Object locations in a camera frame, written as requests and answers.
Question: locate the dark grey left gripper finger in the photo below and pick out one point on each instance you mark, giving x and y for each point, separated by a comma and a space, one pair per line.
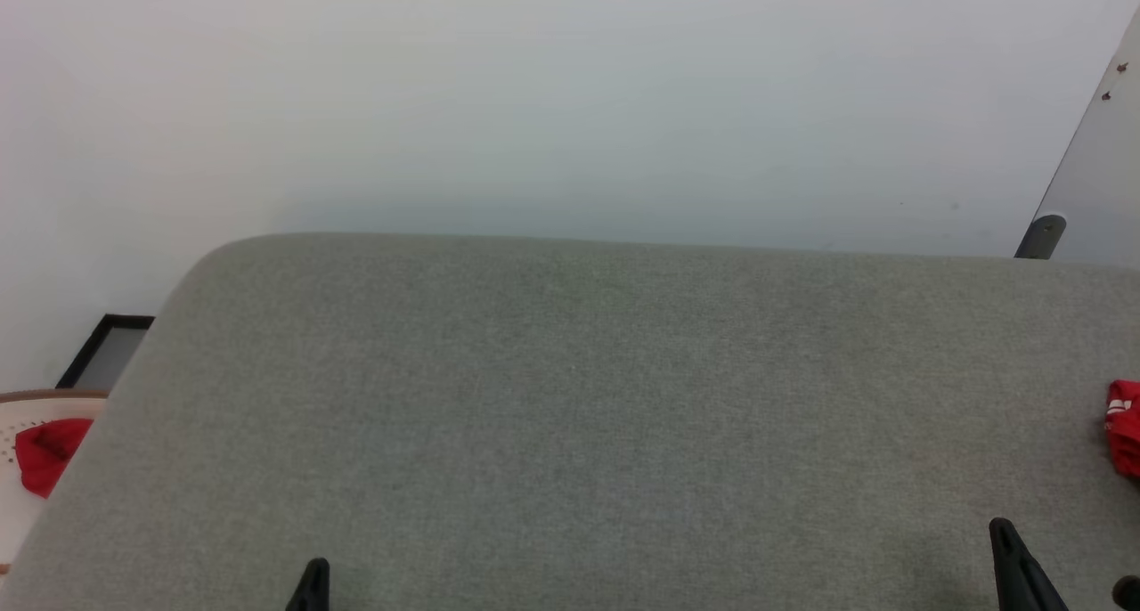
312, 589

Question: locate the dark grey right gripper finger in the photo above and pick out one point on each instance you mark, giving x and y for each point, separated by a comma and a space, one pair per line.
1127, 591
1020, 575

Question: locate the red and white jersey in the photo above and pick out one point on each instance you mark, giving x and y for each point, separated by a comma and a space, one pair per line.
1124, 428

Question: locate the plain red garment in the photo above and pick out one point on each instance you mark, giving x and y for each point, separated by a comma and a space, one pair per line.
49, 455

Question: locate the white laundry basket brown rim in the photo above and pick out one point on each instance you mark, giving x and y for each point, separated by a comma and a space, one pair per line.
22, 513

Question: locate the black framed panel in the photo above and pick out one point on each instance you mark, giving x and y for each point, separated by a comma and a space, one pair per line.
107, 357

